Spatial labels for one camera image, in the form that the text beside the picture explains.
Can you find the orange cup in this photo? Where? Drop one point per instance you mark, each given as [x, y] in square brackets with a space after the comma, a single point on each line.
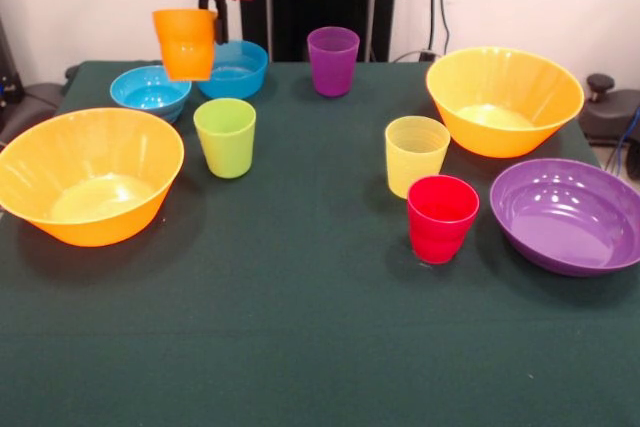
[185, 52]

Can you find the green cup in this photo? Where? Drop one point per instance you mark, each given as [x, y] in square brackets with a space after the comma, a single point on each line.
[225, 147]

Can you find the dark green tablecloth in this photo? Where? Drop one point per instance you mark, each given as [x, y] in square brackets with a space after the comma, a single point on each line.
[300, 322]

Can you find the purple bowl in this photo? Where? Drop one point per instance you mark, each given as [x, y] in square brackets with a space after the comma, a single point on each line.
[565, 227]

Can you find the translucent blue bowl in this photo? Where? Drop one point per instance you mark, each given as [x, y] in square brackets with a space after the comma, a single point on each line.
[240, 82]

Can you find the black equipment rack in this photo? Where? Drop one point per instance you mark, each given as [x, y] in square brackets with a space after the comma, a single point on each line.
[10, 72]

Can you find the purple cup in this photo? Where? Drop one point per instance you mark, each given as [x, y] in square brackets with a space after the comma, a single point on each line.
[332, 72]

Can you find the large orange bowl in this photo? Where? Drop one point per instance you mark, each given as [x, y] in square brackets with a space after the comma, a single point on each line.
[500, 82]
[30, 167]

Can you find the yellow cup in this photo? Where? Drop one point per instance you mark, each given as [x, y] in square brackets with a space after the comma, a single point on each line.
[410, 157]

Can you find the red cup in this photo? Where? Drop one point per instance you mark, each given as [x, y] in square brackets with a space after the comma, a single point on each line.
[440, 227]

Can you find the black clamp mount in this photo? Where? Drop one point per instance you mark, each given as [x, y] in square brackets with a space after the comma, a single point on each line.
[615, 112]

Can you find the light blue opaque bowl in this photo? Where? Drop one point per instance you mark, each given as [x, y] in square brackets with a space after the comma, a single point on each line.
[150, 97]

